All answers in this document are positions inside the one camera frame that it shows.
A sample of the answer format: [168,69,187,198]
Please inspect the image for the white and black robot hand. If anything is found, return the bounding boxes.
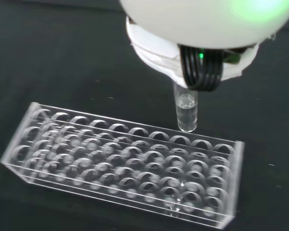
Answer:
[118,0,289,92]

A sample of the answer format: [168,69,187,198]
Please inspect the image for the clear acrylic test tube rack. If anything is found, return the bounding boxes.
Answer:
[0,102,245,230]

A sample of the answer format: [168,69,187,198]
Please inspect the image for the black bench cloth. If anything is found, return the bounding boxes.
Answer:
[0,0,289,231]

